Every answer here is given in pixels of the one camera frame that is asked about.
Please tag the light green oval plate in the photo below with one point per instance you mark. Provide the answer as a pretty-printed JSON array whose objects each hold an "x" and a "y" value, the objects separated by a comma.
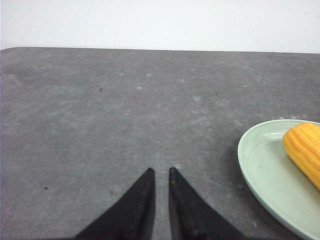
[{"x": 276, "y": 182}]

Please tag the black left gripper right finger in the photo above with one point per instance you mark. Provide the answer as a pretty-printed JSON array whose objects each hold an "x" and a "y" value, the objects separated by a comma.
[{"x": 191, "y": 218}]

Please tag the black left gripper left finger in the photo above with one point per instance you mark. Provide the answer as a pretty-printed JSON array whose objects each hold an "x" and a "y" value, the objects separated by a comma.
[{"x": 131, "y": 217}]

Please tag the yellow corn cob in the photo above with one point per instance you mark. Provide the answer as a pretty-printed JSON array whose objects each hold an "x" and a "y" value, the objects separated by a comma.
[{"x": 302, "y": 145}]

